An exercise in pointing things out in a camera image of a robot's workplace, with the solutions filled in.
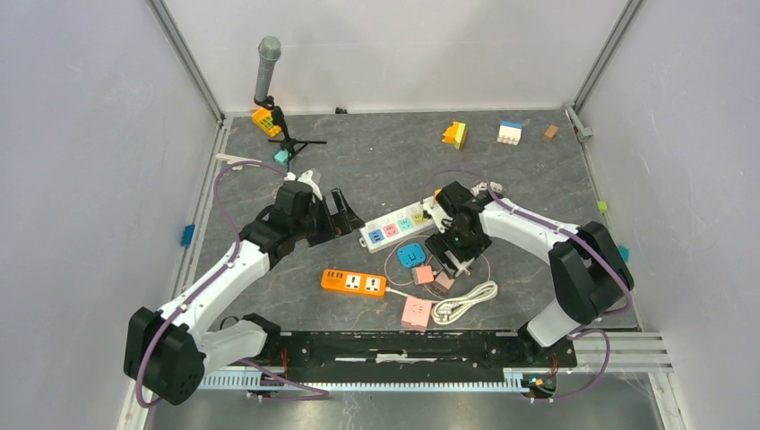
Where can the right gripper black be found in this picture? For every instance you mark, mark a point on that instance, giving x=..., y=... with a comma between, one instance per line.
x=438, y=244

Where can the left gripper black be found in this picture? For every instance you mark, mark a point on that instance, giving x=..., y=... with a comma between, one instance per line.
x=342, y=222

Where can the white cube socket adapter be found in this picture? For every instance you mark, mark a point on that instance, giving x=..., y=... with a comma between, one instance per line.
x=469, y=270

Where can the yellow cube socket adapter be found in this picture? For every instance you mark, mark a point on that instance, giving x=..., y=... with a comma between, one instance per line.
x=430, y=211

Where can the white multicolour power strip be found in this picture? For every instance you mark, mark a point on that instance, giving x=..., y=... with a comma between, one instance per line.
x=394, y=227

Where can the large pink cube adapter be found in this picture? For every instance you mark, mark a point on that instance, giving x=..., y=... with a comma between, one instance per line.
x=416, y=314

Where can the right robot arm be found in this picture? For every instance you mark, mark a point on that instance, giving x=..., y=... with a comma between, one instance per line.
x=590, y=277

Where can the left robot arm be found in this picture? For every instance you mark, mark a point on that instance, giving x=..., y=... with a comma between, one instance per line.
x=170, y=350

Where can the dusty pink usb adapter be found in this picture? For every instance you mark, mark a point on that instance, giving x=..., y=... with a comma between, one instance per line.
x=441, y=284

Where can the small pink charger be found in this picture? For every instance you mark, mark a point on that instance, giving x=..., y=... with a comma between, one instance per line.
x=423, y=274

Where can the blue socket adapter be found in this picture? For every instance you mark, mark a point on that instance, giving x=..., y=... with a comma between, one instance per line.
x=411, y=255

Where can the orange power strip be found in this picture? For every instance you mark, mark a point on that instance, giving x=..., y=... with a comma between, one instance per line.
x=355, y=283

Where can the teal small cube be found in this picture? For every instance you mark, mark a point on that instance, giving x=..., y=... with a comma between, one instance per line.
x=281, y=157

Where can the orange green toy blocks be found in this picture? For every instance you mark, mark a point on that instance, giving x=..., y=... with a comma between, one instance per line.
x=455, y=135

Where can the white flat plastic piece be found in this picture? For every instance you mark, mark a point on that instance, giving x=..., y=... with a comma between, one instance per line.
x=236, y=162

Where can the white blue toy block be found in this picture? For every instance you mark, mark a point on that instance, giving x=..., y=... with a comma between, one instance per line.
x=509, y=133

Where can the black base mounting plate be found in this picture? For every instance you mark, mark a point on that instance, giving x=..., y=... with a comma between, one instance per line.
x=463, y=356

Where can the brown wooden block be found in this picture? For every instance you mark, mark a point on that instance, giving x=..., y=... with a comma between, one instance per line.
x=550, y=133

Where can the grey microphone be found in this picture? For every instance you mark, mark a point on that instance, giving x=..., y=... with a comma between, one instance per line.
x=269, y=51

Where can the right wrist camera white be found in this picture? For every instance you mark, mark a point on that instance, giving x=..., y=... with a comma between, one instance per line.
x=445, y=220

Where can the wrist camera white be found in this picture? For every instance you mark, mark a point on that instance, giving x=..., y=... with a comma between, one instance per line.
x=445, y=220
x=311, y=178

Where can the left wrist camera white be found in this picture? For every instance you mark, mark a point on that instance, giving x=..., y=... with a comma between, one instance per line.
x=311, y=178

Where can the white power strip cord plug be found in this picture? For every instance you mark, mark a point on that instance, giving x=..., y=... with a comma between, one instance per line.
x=488, y=188

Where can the blue clip left rail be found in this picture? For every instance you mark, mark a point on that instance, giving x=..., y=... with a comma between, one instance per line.
x=187, y=235

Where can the teal clip right rail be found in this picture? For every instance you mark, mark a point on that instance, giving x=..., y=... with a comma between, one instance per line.
x=624, y=253

